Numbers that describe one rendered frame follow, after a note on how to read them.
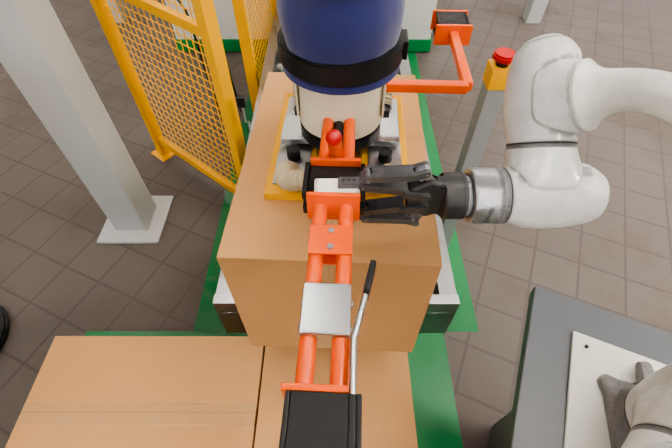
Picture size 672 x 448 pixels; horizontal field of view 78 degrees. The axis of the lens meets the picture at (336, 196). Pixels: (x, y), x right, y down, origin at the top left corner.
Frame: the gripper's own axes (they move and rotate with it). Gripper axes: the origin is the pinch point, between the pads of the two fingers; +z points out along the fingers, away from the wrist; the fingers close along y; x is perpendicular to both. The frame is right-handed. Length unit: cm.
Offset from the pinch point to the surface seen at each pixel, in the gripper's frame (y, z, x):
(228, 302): 58, 31, 10
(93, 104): 48, 95, 88
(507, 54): 16, -50, 68
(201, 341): 65, 38, 2
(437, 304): 59, -28, 10
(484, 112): 35, -48, 66
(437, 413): 120, -37, -4
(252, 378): 65, 23, -8
